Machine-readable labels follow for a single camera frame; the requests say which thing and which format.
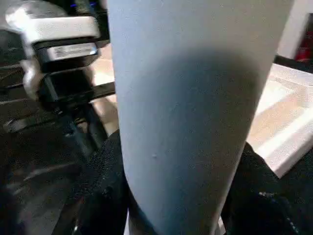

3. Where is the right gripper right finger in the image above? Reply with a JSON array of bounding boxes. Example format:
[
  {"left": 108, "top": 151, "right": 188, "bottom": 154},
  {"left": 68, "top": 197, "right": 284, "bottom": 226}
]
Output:
[{"left": 219, "top": 142, "right": 313, "bottom": 235}]

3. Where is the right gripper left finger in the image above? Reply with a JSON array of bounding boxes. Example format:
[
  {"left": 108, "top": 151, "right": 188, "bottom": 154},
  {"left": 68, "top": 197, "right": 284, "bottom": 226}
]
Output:
[{"left": 51, "top": 129, "right": 132, "bottom": 235}]

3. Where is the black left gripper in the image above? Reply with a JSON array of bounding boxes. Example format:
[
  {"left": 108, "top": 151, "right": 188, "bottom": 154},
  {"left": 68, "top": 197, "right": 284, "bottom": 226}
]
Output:
[{"left": 2, "top": 64, "right": 118, "bottom": 157}]

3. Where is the white plastic table top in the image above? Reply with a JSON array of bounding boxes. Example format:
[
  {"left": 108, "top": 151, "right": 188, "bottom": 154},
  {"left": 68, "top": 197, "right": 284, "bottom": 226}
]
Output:
[{"left": 90, "top": 43, "right": 313, "bottom": 178}]

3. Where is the white plastic table leg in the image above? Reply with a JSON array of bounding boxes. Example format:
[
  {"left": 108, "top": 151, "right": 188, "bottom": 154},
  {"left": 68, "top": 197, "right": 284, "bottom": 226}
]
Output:
[{"left": 106, "top": 0, "right": 295, "bottom": 235}]

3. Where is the black mat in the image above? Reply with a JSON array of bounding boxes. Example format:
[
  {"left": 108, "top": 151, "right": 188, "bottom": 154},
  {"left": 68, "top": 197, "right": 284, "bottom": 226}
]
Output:
[{"left": 0, "top": 29, "right": 313, "bottom": 235}]

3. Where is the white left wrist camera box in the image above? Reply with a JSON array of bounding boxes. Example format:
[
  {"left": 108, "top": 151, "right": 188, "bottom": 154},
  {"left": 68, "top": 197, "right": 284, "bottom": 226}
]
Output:
[{"left": 5, "top": 1, "right": 101, "bottom": 74}]

